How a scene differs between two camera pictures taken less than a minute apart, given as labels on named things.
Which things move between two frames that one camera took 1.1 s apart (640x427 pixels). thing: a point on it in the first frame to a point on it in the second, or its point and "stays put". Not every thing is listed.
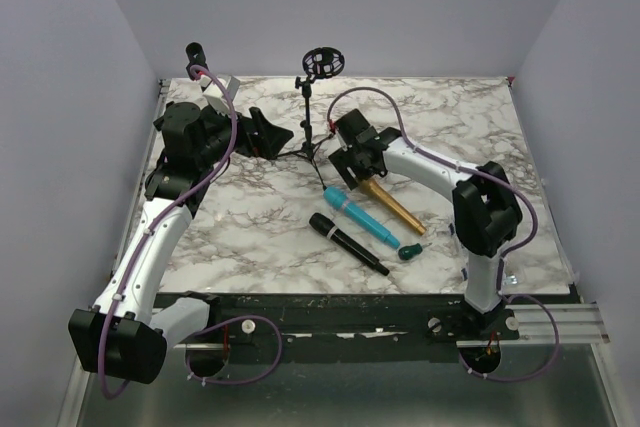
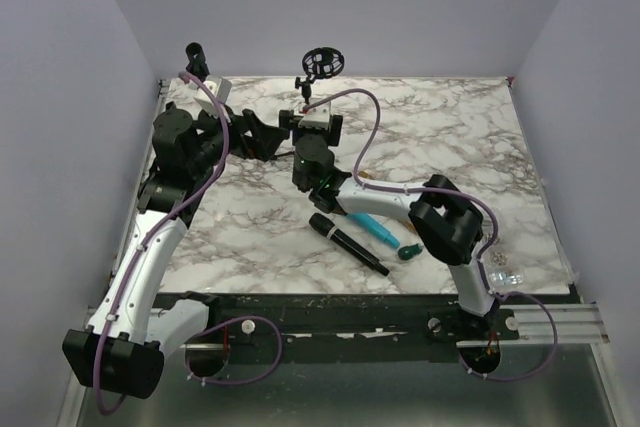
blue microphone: x=337 y=199 stays put
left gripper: x=260 y=137 stays put
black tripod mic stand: x=317 y=64 stays put
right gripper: x=341 y=159 to x=286 y=119
